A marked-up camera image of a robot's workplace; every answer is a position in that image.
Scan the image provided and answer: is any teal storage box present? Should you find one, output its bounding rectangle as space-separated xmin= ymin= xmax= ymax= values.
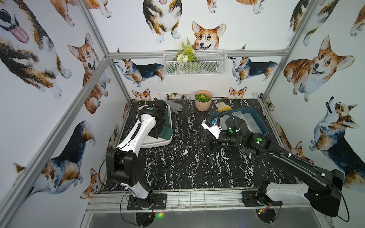
xmin=209 ymin=107 xmax=268 ymax=134

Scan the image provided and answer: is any white storage tray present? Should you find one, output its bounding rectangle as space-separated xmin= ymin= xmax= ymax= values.
xmin=141 ymin=105 xmax=173 ymax=149

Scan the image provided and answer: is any green pencil case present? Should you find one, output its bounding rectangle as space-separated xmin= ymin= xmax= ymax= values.
xmin=159 ymin=126 xmax=174 ymax=140

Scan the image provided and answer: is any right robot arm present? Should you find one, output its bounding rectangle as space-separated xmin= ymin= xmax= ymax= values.
xmin=212 ymin=130 xmax=345 ymax=217

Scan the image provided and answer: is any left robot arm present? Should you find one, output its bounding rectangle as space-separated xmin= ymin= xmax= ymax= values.
xmin=104 ymin=99 xmax=169 ymax=200

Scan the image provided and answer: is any grey rubber glove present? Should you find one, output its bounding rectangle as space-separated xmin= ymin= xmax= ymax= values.
xmin=165 ymin=101 xmax=183 ymax=114

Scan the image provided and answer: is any yellow knit glove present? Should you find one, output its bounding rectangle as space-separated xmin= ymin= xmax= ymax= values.
xmin=215 ymin=102 xmax=232 ymax=112

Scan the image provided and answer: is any beige ribbed flower pot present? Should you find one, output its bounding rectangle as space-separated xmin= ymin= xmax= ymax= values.
xmin=194 ymin=91 xmax=212 ymax=112

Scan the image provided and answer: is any green fern plant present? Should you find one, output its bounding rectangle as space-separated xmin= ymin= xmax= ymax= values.
xmin=175 ymin=39 xmax=196 ymax=74

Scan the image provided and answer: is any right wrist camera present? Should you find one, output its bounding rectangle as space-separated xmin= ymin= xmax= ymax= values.
xmin=201 ymin=111 xmax=252 ymax=139

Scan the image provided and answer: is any white wire wall basket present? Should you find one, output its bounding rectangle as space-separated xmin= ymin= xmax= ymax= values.
xmin=163 ymin=51 xmax=228 ymax=76

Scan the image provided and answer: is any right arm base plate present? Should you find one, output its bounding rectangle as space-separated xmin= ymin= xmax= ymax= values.
xmin=241 ymin=191 xmax=283 ymax=207

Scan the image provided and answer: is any aluminium front rail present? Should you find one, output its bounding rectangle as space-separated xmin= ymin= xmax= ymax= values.
xmin=85 ymin=190 xmax=321 ymax=214

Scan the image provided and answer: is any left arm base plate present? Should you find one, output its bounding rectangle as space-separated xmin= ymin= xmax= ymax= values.
xmin=127 ymin=193 xmax=167 ymax=211

